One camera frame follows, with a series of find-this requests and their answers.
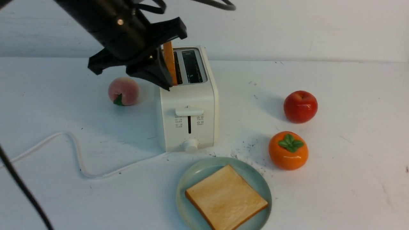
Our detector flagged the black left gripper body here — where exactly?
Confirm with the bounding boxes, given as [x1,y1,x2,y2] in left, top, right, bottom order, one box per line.
[93,10,187,65]

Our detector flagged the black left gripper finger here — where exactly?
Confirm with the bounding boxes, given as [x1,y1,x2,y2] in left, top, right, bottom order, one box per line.
[126,48,173,91]
[88,48,128,75]

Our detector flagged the toast slice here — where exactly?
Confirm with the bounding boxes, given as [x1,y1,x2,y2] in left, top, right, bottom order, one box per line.
[185,165,268,230]
[163,41,178,86]

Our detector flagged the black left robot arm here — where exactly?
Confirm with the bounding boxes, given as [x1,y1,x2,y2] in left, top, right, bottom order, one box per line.
[56,0,187,90]

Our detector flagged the pink peach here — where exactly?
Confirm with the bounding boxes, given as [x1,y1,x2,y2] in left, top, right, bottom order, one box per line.
[108,77,139,106]

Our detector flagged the white two-slot toaster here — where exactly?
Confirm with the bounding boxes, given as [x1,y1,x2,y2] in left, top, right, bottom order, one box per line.
[155,46,220,152]

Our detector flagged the red apple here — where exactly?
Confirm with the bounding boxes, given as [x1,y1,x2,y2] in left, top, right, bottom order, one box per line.
[283,90,318,124]

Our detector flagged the light green plate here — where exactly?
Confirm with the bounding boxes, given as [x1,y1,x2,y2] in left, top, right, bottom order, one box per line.
[176,157,272,230]

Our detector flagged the orange persimmon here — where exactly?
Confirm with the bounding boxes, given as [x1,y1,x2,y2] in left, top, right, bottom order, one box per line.
[268,131,309,171]

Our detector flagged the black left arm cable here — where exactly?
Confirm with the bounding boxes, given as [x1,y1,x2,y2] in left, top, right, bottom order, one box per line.
[0,0,237,230]

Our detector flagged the white power cord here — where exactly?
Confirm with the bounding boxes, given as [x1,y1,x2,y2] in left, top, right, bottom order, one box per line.
[0,131,173,179]

